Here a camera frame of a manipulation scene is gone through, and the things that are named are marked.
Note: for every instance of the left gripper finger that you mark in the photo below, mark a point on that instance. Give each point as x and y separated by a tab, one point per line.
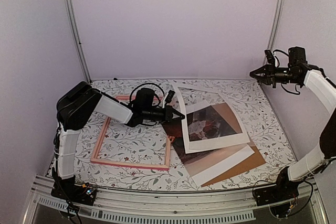
170	112
176	119

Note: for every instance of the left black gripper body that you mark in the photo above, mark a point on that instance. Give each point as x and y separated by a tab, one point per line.
149	115

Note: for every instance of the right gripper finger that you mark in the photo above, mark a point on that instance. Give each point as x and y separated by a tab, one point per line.
260	72
264	79

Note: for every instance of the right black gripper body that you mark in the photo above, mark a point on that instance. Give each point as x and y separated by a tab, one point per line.
280	76

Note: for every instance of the clear acrylic sheet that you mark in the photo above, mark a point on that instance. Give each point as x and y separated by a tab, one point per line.
210	121

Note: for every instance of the white mat board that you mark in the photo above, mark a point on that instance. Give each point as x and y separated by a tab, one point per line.
218	142

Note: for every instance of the dark photo print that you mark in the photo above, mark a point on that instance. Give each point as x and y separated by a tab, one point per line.
207	165

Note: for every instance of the pink wooden picture frame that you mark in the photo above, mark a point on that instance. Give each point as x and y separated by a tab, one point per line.
141	147

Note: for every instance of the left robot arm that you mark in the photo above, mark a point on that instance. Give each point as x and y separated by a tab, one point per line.
74	110

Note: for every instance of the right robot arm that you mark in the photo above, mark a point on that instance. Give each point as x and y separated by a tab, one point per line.
304	75

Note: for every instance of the floral table mat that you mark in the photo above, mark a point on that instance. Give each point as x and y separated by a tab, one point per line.
248	100

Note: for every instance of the brown backing board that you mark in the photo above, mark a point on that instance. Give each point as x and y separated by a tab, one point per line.
246	165

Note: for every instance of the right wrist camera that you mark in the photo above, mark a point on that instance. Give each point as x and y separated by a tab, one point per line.
270	57

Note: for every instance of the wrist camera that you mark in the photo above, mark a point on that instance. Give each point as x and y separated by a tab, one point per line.
168	98
270	57

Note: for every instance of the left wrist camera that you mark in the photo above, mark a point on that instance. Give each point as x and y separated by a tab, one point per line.
168	98

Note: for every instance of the front aluminium rail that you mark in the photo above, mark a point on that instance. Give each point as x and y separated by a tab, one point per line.
121	206

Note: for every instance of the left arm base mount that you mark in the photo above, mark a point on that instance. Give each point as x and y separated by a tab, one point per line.
74	193

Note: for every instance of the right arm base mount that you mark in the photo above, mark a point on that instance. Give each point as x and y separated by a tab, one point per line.
275	194

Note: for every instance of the left aluminium post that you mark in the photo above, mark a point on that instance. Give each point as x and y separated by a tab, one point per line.
77	40

